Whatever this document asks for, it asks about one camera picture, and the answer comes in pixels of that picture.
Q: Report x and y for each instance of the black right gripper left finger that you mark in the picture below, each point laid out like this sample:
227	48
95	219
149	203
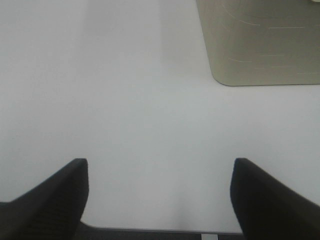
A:
50	211

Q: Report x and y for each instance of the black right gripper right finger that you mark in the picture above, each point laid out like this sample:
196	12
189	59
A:
266	209

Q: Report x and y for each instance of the beige storage box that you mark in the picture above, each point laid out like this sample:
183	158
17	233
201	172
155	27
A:
262	42

